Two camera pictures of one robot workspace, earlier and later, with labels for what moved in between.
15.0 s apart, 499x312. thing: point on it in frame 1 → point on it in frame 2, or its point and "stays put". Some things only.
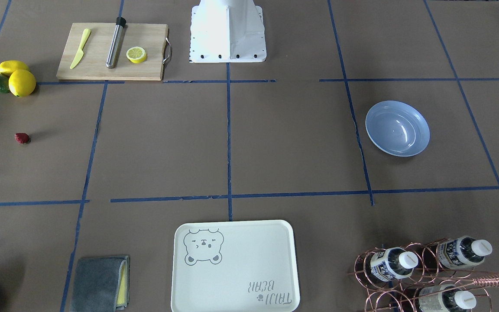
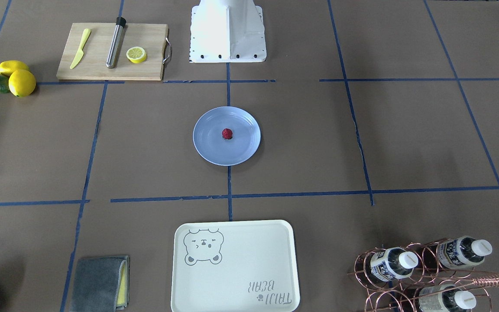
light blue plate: x=396 y=128 → x=208 y=139
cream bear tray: x=234 y=266 stays put
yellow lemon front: x=22 y=82 stays put
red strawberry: x=22 y=138 → x=227 y=133
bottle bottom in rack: x=445 y=297 stays put
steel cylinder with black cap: x=117 y=43 stays put
